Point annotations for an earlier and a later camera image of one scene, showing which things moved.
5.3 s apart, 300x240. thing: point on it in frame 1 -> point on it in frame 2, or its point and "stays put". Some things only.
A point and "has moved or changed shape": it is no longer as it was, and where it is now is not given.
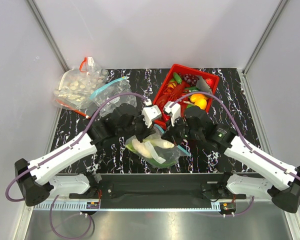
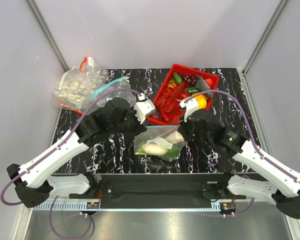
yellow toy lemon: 201,102 stays put
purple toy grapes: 190,78 stays put
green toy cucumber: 177,78 stays put
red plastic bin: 180,81 stays put
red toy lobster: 172,94 stays put
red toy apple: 209,81 stays put
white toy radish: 141,148 -> 153,148
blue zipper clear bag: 155,150 has moved or changed shape
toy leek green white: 160,143 has moved or changed shape
